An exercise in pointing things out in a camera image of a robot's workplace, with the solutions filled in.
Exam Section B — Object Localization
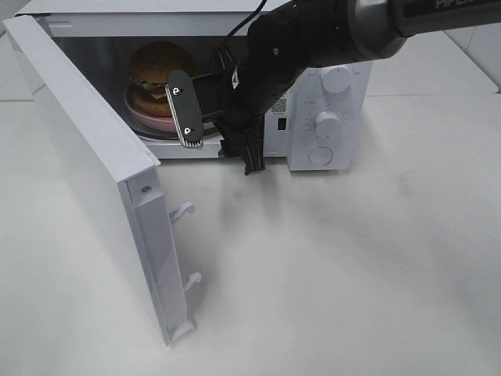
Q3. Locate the white microwave door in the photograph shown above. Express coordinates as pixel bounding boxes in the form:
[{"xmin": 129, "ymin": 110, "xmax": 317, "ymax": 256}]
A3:
[{"xmin": 4, "ymin": 16, "xmax": 202, "ymax": 344}]

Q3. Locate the round white door button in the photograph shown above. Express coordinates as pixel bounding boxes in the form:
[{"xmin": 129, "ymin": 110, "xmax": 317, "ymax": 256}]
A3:
[{"xmin": 308, "ymin": 146, "xmax": 333, "ymax": 166}]

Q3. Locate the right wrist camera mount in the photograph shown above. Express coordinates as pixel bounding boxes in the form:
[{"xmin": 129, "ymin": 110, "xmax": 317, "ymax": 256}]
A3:
[{"xmin": 165, "ymin": 70, "xmax": 229, "ymax": 149}]

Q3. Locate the upper white power knob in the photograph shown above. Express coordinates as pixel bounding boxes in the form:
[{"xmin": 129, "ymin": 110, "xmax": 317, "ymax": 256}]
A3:
[{"xmin": 320, "ymin": 67, "xmax": 351, "ymax": 94}]

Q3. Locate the pink round plate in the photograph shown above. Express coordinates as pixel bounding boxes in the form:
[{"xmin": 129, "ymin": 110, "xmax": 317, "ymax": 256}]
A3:
[{"xmin": 124, "ymin": 84, "xmax": 222, "ymax": 134}]

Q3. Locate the burger with lettuce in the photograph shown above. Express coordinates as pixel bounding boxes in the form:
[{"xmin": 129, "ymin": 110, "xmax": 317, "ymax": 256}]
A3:
[{"xmin": 129, "ymin": 41, "xmax": 196, "ymax": 100}]

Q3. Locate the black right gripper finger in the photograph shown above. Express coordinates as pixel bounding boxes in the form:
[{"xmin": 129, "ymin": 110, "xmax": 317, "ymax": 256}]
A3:
[
  {"xmin": 237, "ymin": 132, "xmax": 265, "ymax": 175},
  {"xmin": 218, "ymin": 138, "xmax": 241, "ymax": 157}
]

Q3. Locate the glass microwave turntable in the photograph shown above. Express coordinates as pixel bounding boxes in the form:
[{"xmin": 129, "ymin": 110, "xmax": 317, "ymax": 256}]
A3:
[{"xmin": 132, "ymin": 126, "xmax": 220, "ymax": 141}]

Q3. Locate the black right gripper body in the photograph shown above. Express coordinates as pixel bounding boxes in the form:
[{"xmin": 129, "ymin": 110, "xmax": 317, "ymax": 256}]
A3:
[{"xmin": 217, "ymin": 66, "xmax": 304, "ymax": 136}]

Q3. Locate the lower white timer knob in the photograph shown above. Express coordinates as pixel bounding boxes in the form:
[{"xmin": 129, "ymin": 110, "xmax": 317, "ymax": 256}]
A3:
[{"xmin": 314, "ymin": 111, "xmax": 342, "ymax": 139}]

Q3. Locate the white microwave oven body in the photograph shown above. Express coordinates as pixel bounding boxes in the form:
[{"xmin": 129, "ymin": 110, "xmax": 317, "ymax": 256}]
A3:
[{"xmin": 21, "ymin": 1, "xmax": 371, "ymax": 171}]

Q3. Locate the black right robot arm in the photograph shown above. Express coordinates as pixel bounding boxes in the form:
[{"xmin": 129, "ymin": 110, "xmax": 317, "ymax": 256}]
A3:
[{"xmin": 214, "ymin": 0, "xmax": 500, "ymax": 175}]

